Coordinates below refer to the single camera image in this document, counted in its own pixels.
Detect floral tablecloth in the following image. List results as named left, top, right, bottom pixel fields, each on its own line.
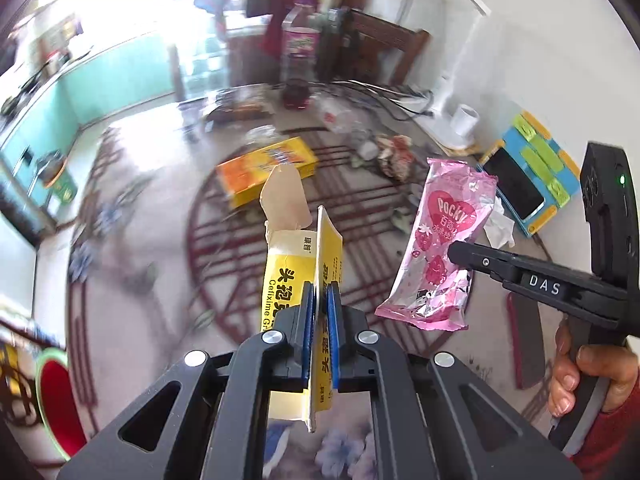
left=32, top=84, right=601, bottom=480

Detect yellow orange carton box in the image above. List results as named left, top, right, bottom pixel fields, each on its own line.
left=216, top=136, right=319, bottom=209

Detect dark red flat case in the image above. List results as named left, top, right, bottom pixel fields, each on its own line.
left=506, top=292, right=546, bottom=390

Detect blue green toy board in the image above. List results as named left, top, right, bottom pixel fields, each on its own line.
left=478, top=110, right=580, bottom=237

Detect brown snack package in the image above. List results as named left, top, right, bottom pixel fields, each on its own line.
left=203, top=84, right=274, bottom=125

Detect right hand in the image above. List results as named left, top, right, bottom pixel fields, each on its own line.
left=548, top=321, right=639, bottom=418

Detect red white wrapper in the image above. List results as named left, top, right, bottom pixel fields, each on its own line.
left=375, top=134, right=416, bottom=183

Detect purple label drink bottle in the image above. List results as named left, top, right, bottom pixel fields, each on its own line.
left=281, top=0, right=320, bottom=110

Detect black smartphone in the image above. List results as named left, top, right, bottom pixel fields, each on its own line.
left=483, top=148, right=544, bottom=220

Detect wooden chair far side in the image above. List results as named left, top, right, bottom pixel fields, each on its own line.
left=345, top=8, right=431, bottom=86

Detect white tissue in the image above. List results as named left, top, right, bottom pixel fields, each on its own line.
left=484, top=196, right=515, bottom=249

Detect green trash bin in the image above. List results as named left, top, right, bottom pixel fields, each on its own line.
left=37, top=151, right=77, bottom=205

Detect clear plastic bottle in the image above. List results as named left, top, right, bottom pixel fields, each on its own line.
left=310, top=92, right=373, bottom=148

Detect white desk lamp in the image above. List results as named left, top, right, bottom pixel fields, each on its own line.
left=409, top=0, right=491, bottom=148

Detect pink pocky wrapper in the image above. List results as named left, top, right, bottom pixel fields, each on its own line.
left=375, top=158, right=498, bottom=332

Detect teal kitchen cabinets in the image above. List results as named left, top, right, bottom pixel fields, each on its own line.
left=1, top=35, right=174, bottom=246

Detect black cables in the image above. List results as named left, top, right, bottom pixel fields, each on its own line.
left=309, top=77, right=436, bottom=123

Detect yellow medicine box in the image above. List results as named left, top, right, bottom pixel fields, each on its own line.
left=259, top=164, right=343, bottom=432

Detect red basin green rim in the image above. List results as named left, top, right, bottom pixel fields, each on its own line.
left=35, top=348, right=87, bottom=460

